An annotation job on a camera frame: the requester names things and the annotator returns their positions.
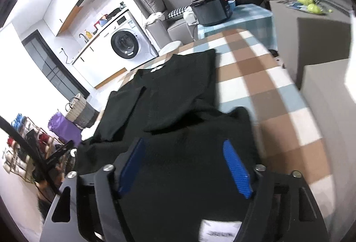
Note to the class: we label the purple bag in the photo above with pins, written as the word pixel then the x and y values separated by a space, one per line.
pixel 64 129

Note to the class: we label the woven straw basket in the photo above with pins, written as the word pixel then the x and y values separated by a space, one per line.
pixel 80 112

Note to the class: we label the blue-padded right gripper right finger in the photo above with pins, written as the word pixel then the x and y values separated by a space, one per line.
pixel 255 224

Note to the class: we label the white washing machine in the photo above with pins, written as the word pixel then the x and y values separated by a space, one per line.
pixel 126 43

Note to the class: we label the white kitchen cabinet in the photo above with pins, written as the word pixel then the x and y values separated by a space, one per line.
pixel 69 20

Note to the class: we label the checkered brown blue blanket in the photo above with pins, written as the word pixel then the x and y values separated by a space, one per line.
pixel 286 133

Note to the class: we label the light blue tablecloth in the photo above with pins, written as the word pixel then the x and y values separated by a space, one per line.
pixel 257 20

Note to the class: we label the black knit garment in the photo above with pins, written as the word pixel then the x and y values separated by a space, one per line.
pixel 184 177

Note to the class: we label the grey sofa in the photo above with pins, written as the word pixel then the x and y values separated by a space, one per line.
pixel 164 31

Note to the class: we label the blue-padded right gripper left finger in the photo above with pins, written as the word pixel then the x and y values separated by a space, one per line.
pixel 111 183

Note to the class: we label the black white checkered pillow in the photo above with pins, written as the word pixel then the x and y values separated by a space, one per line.
pixel 176 14

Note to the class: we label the shoe rack with shoes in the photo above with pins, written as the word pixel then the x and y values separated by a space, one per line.
pixel 43 165

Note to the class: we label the grey storage box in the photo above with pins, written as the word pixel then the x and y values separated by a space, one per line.
pixel 309 39

